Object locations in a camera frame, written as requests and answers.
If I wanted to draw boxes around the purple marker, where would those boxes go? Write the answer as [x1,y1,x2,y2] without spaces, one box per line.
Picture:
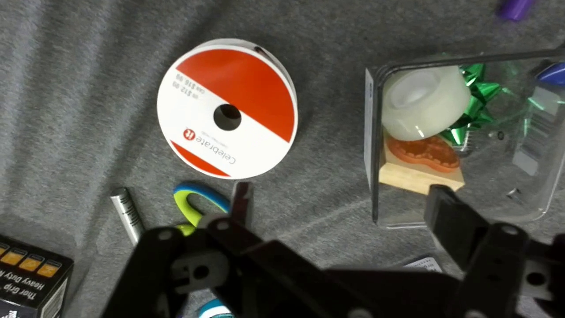
[498,0,538,22]

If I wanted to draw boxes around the translucent tape roll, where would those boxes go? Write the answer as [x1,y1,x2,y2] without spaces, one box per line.
[379,63,473,143]

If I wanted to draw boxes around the black orange glove box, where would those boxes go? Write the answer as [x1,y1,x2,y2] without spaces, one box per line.
[0,233,76,318]

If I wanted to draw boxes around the red and white ribbon spool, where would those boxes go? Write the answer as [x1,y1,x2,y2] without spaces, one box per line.
[153,37,300,181]

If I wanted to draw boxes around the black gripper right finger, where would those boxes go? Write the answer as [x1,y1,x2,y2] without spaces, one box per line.
[422,183,565,318]

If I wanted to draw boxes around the grey marker with blue cap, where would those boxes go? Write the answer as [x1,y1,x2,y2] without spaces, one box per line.
[109,185,148,247]

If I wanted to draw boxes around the clear plastic stationery holder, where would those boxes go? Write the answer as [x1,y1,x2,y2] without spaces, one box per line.
[362,47,565,229]

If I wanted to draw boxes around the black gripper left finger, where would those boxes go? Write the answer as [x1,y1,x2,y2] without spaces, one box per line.
[102,215,355,318]

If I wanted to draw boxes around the green decorating ribbon bow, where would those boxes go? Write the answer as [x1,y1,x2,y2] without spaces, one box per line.
[438,61,552,150]

